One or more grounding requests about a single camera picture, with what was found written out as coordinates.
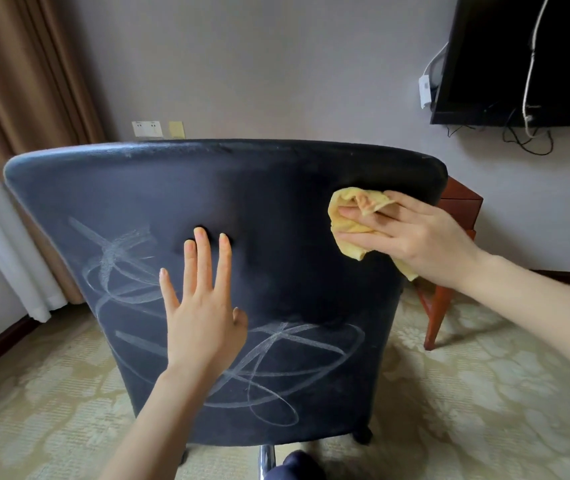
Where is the person's left hand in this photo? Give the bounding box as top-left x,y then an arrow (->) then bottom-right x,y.
158,227 -> 250,378

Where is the person's right hand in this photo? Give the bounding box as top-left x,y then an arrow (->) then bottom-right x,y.
336,190 -> 488,291

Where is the yellow cleaning cloth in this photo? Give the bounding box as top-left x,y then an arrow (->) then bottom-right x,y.
328,187 -> 420,282

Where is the black leather chair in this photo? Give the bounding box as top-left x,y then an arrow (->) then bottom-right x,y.
4,139 -> 450,480

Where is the person's right forearm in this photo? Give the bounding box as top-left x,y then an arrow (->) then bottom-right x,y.
464,252 -> 570,391

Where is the red-brown wooden table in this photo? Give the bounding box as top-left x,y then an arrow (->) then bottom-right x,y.
414,176 -> 485,351

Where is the navy dress with white trim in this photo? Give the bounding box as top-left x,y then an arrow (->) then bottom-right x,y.
264,449 -> 327,480

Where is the black television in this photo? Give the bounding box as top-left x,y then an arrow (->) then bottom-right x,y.
430,0 -> 570,127

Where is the large white socket plate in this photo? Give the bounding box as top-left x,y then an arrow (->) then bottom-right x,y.
131,120 -> 164,139

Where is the brown curtain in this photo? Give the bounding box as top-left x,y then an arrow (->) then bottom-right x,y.
0,0 -> 107,305

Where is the white wall unit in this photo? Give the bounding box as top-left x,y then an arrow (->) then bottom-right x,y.
418,73 -> 434,109

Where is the white cable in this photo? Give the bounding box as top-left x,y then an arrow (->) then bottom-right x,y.
521,0 -> 552,138
422,42 -> 450,91

